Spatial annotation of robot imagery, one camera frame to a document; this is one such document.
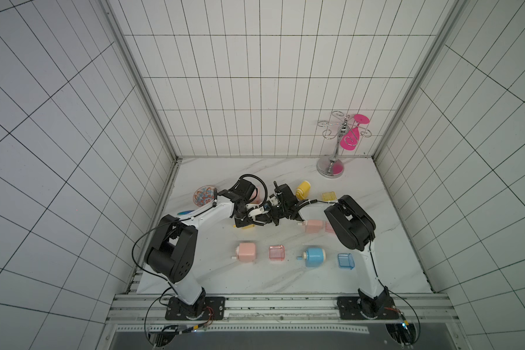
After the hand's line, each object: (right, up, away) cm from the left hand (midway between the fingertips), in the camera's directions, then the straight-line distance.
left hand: (241, 218), depth 90 cm
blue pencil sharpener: (+28, -11, -13) cm, 33 cm away
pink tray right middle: (+28, +4, -31) cm, 42 cm away
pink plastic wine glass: (+54, +37, +18) cm, 68 cm away
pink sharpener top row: (+8, +9, -12) cm, 17 cm away
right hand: (+6, +2, +4) cm, 7 cm away
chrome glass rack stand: (+47, +23, +24) cm, 57 cm away
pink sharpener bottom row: (+3, -11, -11) cm, 16 cm away
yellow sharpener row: (+3, -2, -7) cm, 8 cm away
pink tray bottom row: (+15, -13, -4) cm, 21 cm away
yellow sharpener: (+28, +11, +7) cm, 31 cm away
